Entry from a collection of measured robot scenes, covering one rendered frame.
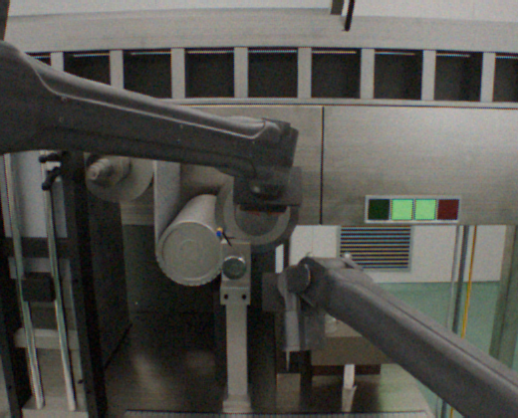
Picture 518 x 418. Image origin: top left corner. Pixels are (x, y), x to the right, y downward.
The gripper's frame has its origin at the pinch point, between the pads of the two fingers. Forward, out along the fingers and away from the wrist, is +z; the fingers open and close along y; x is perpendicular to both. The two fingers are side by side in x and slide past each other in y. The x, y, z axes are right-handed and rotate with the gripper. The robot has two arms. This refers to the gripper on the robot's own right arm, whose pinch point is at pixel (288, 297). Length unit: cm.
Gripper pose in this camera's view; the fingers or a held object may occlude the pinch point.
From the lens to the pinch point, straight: 87.4
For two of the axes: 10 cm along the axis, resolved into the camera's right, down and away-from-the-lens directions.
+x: 0.1, -9.5, 3.1
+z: 0.1, 3.1, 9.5
